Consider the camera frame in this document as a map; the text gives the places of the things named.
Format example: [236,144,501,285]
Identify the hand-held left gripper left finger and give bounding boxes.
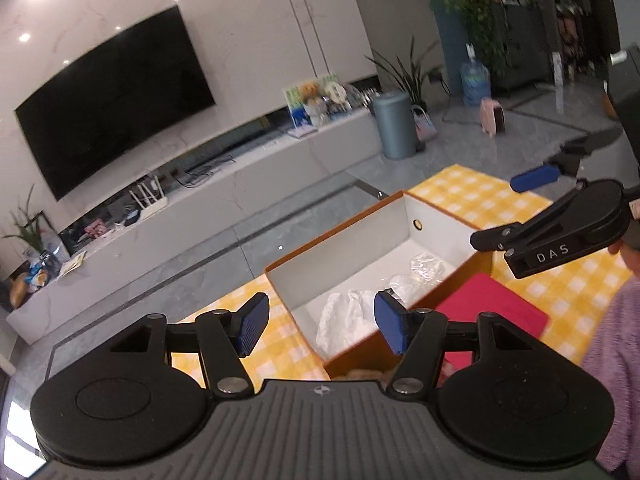
[107,292,271,396]

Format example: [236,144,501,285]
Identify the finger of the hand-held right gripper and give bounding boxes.
[511,142,593,192]
[470,180,601,280]

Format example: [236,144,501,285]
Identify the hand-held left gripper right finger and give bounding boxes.
[374,290,541,395]

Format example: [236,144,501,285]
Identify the orange cardboard box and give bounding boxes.
[264,190,493,382]

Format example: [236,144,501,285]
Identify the person's right hand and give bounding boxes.
[607,220,640,273]

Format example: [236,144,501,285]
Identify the crumpled clear plastic bag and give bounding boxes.
[389,252,449,311]
[315,287,382,357]

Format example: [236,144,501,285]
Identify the yellow checked cloth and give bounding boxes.
[170,162,636,383]

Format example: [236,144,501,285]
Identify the pink space heater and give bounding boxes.
[480,97,507,137]

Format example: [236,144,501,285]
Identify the cluttered dark shelf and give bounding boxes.
[552,0,593,77]

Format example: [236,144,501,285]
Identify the red flat pad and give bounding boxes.
[434,272,551,377]

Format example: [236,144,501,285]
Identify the blue water bottle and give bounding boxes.
[460,44,493,107]

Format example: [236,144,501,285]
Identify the grey cabinet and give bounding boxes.
[487,0,557,94]

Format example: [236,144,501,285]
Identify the pastel handbag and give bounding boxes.
[411,105,439,152]

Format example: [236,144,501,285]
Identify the white television console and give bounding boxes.
[6,109,386,346]

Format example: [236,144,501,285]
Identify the blue-grey trash bin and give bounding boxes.
[372,91,418,160]

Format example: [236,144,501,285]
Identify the white router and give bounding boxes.
[129,172,170,221]

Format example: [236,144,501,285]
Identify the long-leaf potted plant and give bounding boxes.
[364,35,451,111]

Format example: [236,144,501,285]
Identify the tall leafy green plant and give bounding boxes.
[442,0,540,77]

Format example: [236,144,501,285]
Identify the paper booklet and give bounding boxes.
[59,251,89,279]

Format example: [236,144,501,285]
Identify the white plush toy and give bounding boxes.
[324,82,351,111]

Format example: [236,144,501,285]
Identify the green picture card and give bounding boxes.
[282,72,341,137]

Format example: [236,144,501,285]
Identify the snack bags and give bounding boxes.
[9,255,53,309]

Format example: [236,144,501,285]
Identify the brown plush toy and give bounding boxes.
[300,81,323,111]

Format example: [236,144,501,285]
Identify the potted grass plant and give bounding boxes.
[0,184,57,271]

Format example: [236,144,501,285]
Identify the black flat television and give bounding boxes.
[14,5,217,202]

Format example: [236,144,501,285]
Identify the black cable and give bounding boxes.
[184,154,236,186]

